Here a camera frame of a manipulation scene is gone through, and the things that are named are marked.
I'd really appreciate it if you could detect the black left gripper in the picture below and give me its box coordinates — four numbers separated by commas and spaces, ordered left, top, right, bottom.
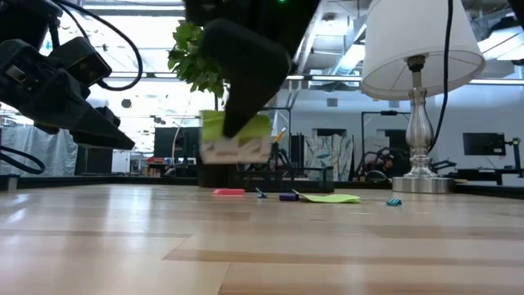
0, 39, 136, 151

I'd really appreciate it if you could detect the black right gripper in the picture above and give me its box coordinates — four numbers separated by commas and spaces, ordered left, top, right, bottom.
183, 0, 323, 139

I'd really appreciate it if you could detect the thick green sticky note pad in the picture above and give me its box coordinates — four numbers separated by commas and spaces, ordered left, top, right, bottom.
199, 109, 274, 166

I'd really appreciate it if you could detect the thin green sticky note pad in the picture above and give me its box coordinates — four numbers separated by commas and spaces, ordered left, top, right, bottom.
291, 188, 362, 205

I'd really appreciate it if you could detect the black mesh desk organizer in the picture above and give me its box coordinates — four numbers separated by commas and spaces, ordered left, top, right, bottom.
228, 138, 336, 193

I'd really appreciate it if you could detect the black partition panel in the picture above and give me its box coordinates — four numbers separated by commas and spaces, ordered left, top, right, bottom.
75, 147, 115, 176

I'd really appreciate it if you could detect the green potted tree black pot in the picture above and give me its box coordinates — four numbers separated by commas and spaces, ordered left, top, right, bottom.
166, 20, 237, 188

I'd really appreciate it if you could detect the large black monitor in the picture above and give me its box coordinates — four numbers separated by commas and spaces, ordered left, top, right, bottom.
153, 126, 201, 159

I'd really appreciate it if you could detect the gray curtain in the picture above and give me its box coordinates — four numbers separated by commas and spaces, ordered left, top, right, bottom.
0, 125, 79, 177

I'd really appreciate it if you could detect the leaf print cloth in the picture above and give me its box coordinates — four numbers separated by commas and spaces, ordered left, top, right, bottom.
305, 134, 355, 181

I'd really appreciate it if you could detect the white shade silver table lamp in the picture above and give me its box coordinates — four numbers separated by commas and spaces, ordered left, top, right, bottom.
359, 0, 487, 194

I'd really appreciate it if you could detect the person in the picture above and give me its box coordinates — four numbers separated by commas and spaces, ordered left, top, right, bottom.
378, 153, 404, 173

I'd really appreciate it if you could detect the small black monitor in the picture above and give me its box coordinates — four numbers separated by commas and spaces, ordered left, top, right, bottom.
462, 132, 507, 157

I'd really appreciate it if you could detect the black aluminium table frame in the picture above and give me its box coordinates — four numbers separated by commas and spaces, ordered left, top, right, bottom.
0, 174, 524, 201

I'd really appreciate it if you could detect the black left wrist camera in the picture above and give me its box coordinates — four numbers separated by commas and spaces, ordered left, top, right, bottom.
47, 35, 114, 88

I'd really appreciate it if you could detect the black cable loop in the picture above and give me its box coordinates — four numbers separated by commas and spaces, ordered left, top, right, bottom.
0, 145, 47, 175

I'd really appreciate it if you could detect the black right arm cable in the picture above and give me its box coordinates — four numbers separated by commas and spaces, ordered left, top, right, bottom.
429, 0, 454, 153

